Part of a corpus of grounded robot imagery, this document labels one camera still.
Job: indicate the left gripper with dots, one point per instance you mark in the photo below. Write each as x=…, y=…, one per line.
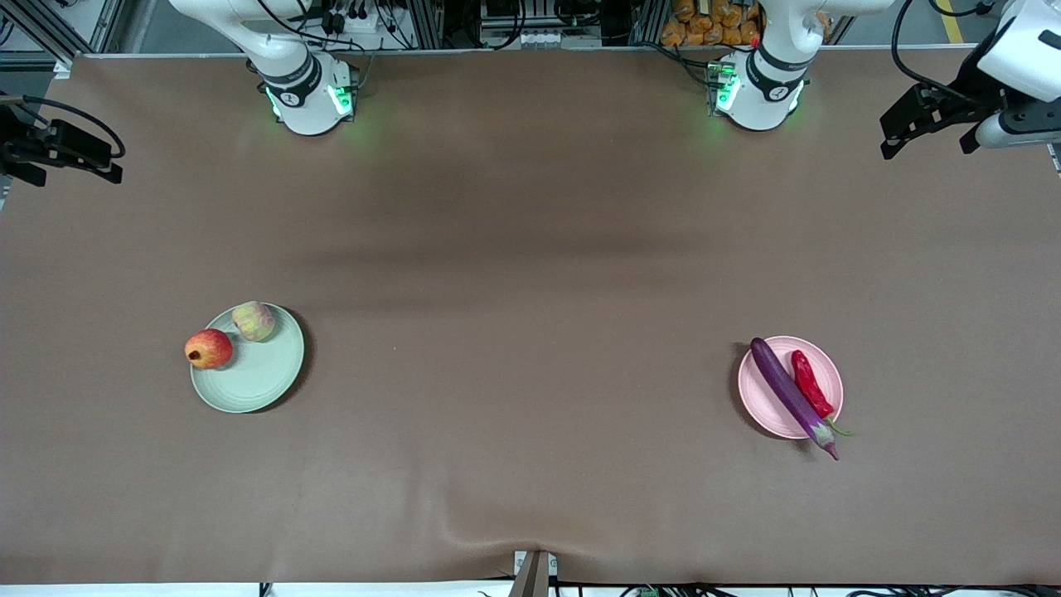
x=966, y=93

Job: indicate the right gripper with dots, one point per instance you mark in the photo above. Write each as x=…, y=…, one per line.
x=18, y=146

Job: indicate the red pomegranate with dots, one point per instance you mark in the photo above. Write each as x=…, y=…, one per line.
x=209, y=348

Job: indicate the yellow-pink peach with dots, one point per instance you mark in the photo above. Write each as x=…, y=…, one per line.
x=254, y=322

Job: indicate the red chili pepper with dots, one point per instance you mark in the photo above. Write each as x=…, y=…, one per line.
x=808, y=381

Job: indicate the purple eggplant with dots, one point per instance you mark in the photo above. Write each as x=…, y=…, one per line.
x=783, y=381

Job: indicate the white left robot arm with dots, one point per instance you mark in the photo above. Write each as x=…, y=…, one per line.
x=758, y=104

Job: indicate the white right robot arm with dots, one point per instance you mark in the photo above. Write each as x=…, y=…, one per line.
x=307, y=108

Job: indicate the pile of orange items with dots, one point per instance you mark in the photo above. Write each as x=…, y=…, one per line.
x=704, y=21

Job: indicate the pale green round plate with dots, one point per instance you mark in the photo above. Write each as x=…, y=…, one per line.
x=265, y=377

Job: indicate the pink round plate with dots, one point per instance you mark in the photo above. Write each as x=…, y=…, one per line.
x=767, y=406

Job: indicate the white power strip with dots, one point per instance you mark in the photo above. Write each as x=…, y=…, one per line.
x=356, y=18

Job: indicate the gray equipment box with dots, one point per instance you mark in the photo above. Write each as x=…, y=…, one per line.
x=539, y=25

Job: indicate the brown table mat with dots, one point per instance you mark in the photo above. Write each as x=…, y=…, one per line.
x=530, y=481

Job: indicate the aluminium frame post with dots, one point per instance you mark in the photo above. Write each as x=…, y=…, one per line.
x=37, y=25

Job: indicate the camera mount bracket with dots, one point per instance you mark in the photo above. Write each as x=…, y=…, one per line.
x=530, y=580

